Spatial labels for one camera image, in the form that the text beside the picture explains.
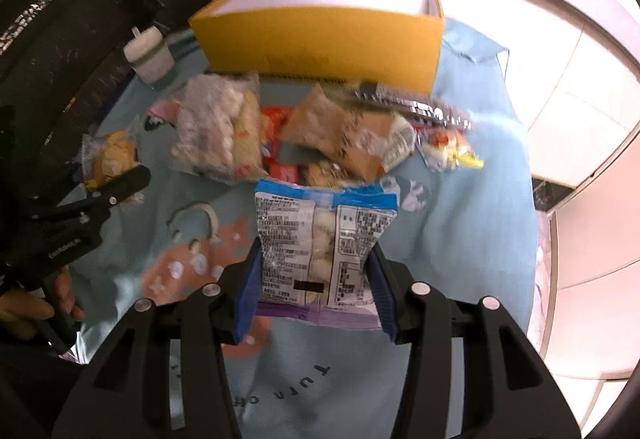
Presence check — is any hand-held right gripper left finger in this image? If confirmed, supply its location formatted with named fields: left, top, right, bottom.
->
left=52, top=238, right=264, bottom=439

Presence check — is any yellow cardboard box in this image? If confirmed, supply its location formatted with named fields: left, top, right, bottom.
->
left=188, top=0, right=446, bottom=94

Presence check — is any small colourful candy packet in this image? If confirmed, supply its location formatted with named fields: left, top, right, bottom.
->
left=417, top=129, right=485, bottom=172

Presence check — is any clear yellow cake packet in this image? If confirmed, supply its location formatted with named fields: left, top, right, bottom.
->
left=80, top=129, right=146, bottom=204

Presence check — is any pink snack packet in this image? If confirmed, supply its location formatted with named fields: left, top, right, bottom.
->
left=150, top=99, right=176, bottom=122

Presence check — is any blue snack packet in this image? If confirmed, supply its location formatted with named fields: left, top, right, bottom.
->
left=252, top=178, right=401, bottom=331

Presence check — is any long black clear snack packet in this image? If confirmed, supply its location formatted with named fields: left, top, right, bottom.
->
left=350, top=79, right=476, bottom=132

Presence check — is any tan snack packet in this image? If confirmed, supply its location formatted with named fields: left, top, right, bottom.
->
left=280, top=86, right=416, bottom=182

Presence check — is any clear bag of white candies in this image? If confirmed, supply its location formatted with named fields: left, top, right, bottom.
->
left=170, top=73, right=263, bottom=184

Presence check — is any beige cup with straw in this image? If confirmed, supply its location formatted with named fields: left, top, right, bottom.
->
left=123, top=25, right=176, bottom=84

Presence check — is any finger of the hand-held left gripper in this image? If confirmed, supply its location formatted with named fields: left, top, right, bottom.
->
left=30, top=166, right=152, bottom=227

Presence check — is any white cabinet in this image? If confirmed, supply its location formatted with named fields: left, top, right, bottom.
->
left=535, top=119, right=640, bottom=439

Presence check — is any person's left hand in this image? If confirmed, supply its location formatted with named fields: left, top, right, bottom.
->
left=0, top=266, right=86, bottom=342

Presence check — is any light blue printed tablecloth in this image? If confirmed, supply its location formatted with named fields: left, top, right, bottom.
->
left=65, top=16, right=538, bottom=439

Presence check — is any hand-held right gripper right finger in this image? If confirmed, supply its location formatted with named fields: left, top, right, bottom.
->
left=366, top=243, right=582, bottom=439

